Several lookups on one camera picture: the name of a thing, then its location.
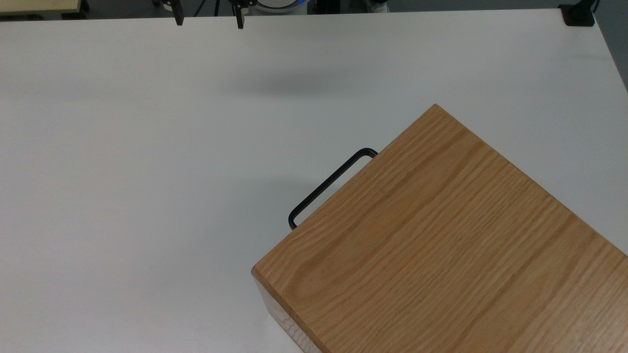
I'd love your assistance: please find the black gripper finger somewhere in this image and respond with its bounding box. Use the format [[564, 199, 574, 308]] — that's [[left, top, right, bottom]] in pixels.
[[232, 0, 256, 29], [164, 0, 185, 26]]

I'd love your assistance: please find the wooden drawer with black handle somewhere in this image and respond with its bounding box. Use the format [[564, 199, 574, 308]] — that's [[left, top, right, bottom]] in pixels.
[[288, 148, 379, 230]]

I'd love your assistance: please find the beige tabletop furniture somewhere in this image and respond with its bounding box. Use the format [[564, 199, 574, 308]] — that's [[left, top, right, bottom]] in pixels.
[[0, 0, 82, 16]]

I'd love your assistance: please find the oak wood cabinet box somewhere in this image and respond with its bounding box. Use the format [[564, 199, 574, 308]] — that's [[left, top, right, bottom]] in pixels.
[[251, 103, 628, 353]]

